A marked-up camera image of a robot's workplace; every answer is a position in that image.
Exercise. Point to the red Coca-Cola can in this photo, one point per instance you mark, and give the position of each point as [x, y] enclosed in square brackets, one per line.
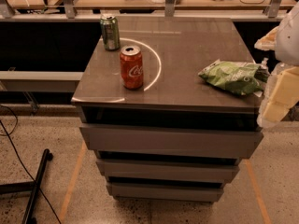
[131, 67]

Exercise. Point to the grey drawer cabinet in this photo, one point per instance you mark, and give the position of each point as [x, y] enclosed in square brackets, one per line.
[175, 138]

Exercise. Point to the black stand leg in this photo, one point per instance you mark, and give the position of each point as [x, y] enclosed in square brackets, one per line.
[33, 187]

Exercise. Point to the green jalapeno chip bag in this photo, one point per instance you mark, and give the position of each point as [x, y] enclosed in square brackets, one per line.
[238, 78]

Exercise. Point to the green soda can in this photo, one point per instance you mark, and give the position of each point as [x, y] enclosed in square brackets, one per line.
[110, 32]

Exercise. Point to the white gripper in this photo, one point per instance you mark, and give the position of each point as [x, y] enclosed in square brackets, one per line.
[289, 39]

